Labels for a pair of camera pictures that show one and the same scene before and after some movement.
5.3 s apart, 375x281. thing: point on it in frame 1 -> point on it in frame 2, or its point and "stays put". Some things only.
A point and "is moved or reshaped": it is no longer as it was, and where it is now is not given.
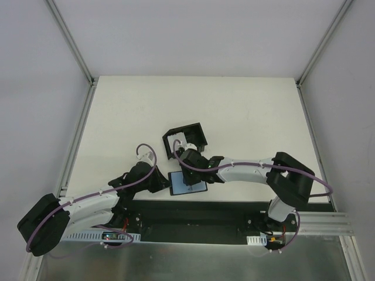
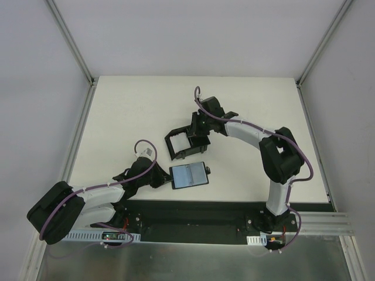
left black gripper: x=160 y=180 stays put
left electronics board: x=109 y=235 stays put
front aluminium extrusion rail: x=324 y=223 stays put
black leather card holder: x=177 y=187 is moved or reshaped
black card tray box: x=193 y=133 stays put
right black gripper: x=190 y=178 -> x=194 y=136
